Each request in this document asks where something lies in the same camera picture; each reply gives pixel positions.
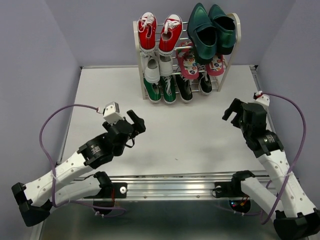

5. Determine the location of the black canvas sneaker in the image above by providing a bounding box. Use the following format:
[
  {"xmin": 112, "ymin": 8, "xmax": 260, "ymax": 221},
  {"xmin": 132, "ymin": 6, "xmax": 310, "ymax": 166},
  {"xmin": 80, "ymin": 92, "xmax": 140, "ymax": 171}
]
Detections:
[
  {"xmin": 198, "ymin": 72, "xmax": 213, "ymax": 96},
  {"xmin": 175, "ymin": 74, "xmax": 193, "ymax": 103}
]

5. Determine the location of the pink letter sandal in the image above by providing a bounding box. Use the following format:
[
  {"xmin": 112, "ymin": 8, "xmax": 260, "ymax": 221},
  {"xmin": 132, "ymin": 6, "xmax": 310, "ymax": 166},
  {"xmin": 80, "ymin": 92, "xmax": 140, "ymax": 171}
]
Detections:
[
  {"xmin": 176, "ymin": 41, "xmax": 199, "ymax": 80},
  {"xmin": 205, "ymin": 55, "xmax": 224, "ymax": 77}
]

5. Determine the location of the green loafer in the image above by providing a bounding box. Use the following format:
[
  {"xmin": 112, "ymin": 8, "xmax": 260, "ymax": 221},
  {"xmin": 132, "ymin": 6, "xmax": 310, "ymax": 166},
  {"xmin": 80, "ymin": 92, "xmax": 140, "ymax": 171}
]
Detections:
[
  {"xmin": 187, "ymin": 3, "xmax": 217, "ymax": 65},
  {"xmin": 208, "ymin": 4, "xmax": 236, "ymax": 55}
]

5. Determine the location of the green loafer front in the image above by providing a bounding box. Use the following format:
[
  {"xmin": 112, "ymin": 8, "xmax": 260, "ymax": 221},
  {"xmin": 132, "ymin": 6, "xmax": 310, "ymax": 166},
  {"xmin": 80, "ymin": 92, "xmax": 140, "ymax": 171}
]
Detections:
[{"xmin": 187, "ymin": 3, "xmax": 217, "ymax": 65}]

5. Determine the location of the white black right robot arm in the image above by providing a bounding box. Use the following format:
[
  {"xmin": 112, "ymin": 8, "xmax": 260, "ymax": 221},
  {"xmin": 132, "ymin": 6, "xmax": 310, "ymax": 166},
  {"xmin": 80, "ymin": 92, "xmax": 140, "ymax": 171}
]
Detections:
[{"xmin": 222, "ymin": 96, "xmax": 320, "ymax": 240}]

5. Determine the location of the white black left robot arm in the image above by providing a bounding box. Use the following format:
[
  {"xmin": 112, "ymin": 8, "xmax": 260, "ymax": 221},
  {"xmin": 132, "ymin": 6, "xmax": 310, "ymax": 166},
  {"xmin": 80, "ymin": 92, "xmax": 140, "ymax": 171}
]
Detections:
[{"xmin": 11, "ymin": 107, "xmax": 146, "ymax": 227}]

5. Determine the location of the cream metal shoe shelf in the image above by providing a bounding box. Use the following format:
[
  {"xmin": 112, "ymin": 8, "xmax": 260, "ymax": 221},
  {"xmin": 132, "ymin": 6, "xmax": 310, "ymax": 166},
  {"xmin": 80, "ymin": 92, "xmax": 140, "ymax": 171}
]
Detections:
[{"xmin": 133, "ymin": 12, "xmax": 242, "ymax": 100}]

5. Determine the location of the green sneaker left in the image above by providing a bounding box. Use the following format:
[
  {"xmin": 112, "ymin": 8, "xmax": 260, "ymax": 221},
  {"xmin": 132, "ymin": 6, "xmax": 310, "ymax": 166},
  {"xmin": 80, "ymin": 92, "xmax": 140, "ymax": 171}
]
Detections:
[{"xmin": 143, "ymin": 78, "xmax": 162, "ymax": 104}]

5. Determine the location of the green sneaker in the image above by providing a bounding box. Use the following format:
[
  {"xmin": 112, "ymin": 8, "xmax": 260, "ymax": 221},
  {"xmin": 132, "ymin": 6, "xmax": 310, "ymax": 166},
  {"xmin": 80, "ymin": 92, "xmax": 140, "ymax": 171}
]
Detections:
[
  {"xmin": 143, "ymin": 78, "xmax": 162, "ymax": 104},
  {"xmin": 160, "ymin": 75, "xmax": 176, "ymax": 105}
]

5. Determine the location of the green sneaker right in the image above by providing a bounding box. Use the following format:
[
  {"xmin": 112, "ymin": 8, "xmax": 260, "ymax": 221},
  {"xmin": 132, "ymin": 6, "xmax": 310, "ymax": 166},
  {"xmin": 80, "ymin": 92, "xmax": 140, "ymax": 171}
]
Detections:
[{"xmin": 160, "ymin": 75, "xmax": 176, "ymax": 105}]

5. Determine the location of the white sneaker right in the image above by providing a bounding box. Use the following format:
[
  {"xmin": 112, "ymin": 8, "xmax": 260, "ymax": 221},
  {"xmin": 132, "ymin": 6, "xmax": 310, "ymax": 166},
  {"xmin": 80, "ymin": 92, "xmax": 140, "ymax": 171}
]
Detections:
[{"xmin": 158, "ymin": 55, "xmax": 173, "ymax": 76}]

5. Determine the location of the white sneaker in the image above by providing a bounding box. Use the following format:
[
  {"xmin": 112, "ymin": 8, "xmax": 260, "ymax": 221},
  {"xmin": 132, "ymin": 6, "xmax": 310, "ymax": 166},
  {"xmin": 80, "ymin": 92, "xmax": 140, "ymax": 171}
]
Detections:
[
  {"xmin": 141, "ymin": 53, "xmax": 160, "ymax": 84},
  {"xmin": 158, "ymin": 55, "xmax": 173, "ymax": 76}
]

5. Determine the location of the white sneaker left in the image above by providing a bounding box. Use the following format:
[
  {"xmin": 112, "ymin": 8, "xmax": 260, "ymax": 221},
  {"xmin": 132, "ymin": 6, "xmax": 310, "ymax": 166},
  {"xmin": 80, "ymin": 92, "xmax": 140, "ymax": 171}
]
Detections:
[{"xmin": 141, "ymin": 53, "xmax": 160, "ymax": 84}]

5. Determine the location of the red sneaker right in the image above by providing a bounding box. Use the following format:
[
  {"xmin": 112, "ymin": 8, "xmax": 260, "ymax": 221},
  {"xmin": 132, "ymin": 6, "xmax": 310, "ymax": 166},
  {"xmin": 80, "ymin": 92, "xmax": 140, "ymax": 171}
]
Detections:
[{"xmin": 158, "ymin": 14, "xmax": 183, "ymax": 57}]

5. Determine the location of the red sneaker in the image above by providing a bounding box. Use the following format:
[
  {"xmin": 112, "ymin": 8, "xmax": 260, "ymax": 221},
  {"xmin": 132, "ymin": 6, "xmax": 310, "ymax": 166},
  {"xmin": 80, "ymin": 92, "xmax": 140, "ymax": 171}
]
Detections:
[
  {"xmin": 158, "ymin": 14, "xmax": 183, "ymax": 57},
  {"xmin": 137, "ymin": 12, "xmax": 158, "ymax": 54}
]

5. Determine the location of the red sneaker left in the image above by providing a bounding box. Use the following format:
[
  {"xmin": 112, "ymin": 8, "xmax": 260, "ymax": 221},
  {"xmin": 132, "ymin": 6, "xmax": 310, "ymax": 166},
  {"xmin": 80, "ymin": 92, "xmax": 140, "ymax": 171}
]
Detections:
[{"xmin": 137, "ymin": 12, "xmax": 158, "ymax": 54}]

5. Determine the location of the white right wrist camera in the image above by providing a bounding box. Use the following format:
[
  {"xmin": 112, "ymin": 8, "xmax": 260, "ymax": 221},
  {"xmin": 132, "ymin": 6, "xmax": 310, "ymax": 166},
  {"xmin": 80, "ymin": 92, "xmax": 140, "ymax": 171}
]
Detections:
[{"xmin": 253, "ymin": 91, "xmax": 270, "ymax": 111}]

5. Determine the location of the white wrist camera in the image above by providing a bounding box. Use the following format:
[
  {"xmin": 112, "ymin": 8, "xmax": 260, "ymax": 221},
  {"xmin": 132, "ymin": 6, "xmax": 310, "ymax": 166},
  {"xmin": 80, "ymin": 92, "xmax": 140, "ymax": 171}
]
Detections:
[
  {"xmin": 253, "ymin": 91, "xmax": 270, "ymax": 111},
  {"xmin": 102, "ymin": 101, "xmax": 123, "ymax": 125}
]

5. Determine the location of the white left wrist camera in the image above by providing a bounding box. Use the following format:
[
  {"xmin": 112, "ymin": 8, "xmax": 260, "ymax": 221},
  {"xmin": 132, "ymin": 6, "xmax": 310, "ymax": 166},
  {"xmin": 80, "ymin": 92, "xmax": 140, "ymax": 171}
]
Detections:
[{"xmin": 102, "ymin": 101, "xmax": 123, "ymax": 125}]

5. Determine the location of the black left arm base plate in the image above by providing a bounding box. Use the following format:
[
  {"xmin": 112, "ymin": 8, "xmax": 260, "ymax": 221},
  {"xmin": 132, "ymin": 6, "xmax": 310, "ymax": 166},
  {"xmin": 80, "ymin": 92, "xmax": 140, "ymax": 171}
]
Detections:
[{"xmin": 91, "ymin": 182, "xmax": 128, "ymax": 199}]

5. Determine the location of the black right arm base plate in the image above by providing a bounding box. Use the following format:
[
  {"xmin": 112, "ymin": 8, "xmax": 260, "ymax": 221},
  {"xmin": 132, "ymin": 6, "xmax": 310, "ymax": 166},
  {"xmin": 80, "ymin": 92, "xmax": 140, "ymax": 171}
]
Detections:
[{"xmin": 211, "ymin": 181, "xmax": 259, "ymax": 199}]

